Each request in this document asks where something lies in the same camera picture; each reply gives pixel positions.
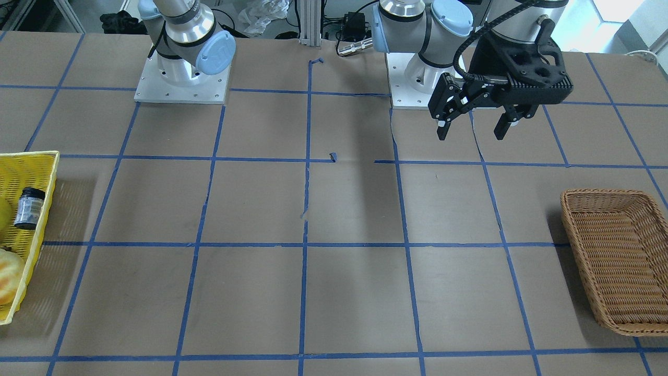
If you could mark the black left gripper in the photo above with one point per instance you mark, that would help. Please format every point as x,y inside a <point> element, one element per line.
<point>486,58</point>

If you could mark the brown wicker basket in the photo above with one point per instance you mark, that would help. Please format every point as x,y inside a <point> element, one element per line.
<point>619,242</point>

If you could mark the small dark glass bottle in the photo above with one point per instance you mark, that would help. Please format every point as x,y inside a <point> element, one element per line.
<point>29,208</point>

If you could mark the aluminium frame post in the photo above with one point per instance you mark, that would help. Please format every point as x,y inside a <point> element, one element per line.
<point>310,21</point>

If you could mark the black power brick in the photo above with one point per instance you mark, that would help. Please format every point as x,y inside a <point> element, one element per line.
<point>354,27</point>

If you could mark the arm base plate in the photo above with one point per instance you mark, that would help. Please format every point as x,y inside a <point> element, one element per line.
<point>166,81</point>
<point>412,81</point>

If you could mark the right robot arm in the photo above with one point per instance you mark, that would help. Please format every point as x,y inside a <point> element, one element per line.
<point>188,40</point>

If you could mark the yellow plastic basket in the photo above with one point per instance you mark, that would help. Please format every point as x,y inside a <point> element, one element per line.
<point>35,169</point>

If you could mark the toy croissant bread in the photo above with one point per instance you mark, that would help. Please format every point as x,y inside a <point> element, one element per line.
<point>12,266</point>

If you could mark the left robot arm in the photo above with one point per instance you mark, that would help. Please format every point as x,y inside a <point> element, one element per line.
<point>444,33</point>

